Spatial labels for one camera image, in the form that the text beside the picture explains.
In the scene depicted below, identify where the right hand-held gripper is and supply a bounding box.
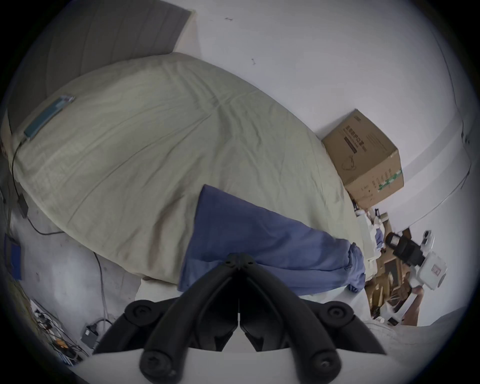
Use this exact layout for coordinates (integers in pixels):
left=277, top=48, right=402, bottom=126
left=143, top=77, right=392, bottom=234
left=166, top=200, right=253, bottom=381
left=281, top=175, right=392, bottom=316
left=385, top=229, right=449, bottom=327

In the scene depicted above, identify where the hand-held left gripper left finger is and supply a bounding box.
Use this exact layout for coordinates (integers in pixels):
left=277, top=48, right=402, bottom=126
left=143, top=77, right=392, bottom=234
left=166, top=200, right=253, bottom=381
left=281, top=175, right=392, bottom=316
left=93, top=253, right=241, bottom=380

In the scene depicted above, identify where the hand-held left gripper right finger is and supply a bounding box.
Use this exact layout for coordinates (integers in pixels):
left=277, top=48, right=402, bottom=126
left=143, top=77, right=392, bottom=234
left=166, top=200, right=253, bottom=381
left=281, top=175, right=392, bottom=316
left=239, top=253, right=388, bottom=382

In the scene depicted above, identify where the blue shirt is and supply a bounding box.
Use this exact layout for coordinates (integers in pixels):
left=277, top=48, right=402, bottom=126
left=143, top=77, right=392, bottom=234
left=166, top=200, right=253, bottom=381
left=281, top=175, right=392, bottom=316
left=178, top=184, right=367, bottom=298

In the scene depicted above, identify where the person's right hand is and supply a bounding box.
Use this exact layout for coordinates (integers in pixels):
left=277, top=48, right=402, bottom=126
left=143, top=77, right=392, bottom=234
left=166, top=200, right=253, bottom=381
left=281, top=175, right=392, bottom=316
left=406, top=287, right=427, bottom=327

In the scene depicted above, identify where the pile of flat cardboard pieces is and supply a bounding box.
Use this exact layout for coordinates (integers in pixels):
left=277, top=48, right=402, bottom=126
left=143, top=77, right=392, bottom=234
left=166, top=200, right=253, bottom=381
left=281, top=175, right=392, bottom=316
left=364, top=210, right=415, bottom=320

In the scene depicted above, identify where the brown cardboard carton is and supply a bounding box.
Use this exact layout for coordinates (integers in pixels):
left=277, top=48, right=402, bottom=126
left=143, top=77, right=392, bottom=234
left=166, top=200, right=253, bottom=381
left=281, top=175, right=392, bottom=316
left=321, top=108, right=405, bottom=211

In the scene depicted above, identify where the white power strip with plugs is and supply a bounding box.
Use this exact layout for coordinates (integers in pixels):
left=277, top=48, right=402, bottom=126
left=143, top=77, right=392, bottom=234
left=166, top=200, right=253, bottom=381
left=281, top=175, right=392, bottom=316
left=29, top=298, right=85, bottom=366

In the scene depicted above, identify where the bed with pale green sheet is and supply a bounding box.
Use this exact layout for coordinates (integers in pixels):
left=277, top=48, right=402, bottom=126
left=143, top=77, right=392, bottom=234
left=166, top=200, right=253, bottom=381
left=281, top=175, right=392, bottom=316
left=0, top=52, right=377, bottom=290

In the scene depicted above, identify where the blue flat book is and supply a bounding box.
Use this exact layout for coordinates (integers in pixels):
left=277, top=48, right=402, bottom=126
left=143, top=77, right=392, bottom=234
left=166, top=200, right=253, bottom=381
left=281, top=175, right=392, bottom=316
left=4, top=233, right=24, bottom=281

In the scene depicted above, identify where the teal phone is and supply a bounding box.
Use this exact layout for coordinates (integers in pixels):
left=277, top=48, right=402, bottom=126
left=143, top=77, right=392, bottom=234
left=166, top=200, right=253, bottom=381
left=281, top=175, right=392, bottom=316
left=23, top=94, right=76, bottom=138

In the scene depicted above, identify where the grey padded headboard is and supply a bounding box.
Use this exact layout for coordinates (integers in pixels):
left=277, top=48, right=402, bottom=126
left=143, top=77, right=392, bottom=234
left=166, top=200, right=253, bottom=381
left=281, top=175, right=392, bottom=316
left=18, top=0, right=193, bottom=126

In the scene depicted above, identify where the grey plug adapter with cable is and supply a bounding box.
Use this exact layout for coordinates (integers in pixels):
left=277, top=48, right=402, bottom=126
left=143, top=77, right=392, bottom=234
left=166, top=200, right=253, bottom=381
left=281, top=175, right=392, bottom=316
left=82, top=318, right=113, bottom=347

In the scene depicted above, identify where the black charging cable with adapter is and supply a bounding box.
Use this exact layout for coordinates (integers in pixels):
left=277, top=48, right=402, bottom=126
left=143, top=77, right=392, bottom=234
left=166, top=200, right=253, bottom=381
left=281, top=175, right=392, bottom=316
left=10, top=136, right=66, bottom=236

